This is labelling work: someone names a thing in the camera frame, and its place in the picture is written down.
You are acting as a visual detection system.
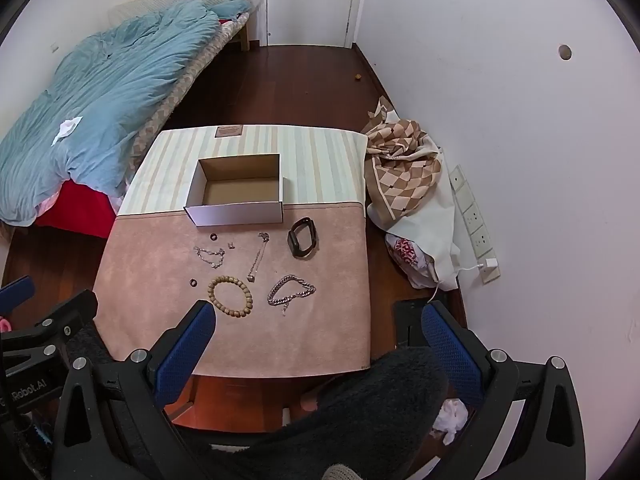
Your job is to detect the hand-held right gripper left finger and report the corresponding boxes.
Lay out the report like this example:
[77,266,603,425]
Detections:
[50,299,221,480]

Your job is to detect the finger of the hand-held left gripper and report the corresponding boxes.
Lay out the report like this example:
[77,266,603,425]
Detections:
[0,289,99,376]
[0,276,37,317]

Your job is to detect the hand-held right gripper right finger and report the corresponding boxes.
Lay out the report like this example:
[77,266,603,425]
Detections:
[421,301,586,480]

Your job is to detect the wooden bead bracelet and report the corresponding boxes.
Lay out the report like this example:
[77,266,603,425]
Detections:
[207,275,255,319]

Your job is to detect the thin silver bracelet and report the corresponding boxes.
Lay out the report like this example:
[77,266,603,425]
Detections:
[194,245,227,269]

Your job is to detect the thick silver chain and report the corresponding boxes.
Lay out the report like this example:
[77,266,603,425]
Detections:
[267,275,317,317]

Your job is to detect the silver pendant necklace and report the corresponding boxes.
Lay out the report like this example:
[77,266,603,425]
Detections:
[247,232,271,282]

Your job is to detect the black watch band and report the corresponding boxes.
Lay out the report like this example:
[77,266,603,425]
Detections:
[287,217,319,260]

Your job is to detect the cardboard box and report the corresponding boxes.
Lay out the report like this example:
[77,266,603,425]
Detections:
[184,153,286,227]

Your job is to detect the black floor stand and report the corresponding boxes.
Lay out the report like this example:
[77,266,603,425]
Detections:
[392,299,451,348]

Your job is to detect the crumpled white tissue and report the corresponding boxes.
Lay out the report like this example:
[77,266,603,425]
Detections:
[431,398,469,445]

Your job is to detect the red bed sheet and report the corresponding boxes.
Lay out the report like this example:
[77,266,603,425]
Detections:
[34,180,115,239]

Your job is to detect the black fleece pants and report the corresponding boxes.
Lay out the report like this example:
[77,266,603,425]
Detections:
[65,320,451,480]

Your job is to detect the red printed plastic bag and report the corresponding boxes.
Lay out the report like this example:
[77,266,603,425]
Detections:
[385,234,436,288]

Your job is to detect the white power strip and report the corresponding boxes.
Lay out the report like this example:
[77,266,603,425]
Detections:
[448,164,501,285]

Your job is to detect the white crumpled paper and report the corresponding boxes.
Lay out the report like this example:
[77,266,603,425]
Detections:
[51,116,84,147]

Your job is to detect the bed with blue duvet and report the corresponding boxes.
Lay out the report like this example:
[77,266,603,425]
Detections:
[0,0,251,226]

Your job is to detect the patterned mattress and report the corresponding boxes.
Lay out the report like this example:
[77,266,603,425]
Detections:
[130,12,251,171]

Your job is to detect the white door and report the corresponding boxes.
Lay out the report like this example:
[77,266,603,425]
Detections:
[266,0,360,48]

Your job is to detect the white cable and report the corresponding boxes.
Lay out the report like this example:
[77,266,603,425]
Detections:
[432,265,483,306]

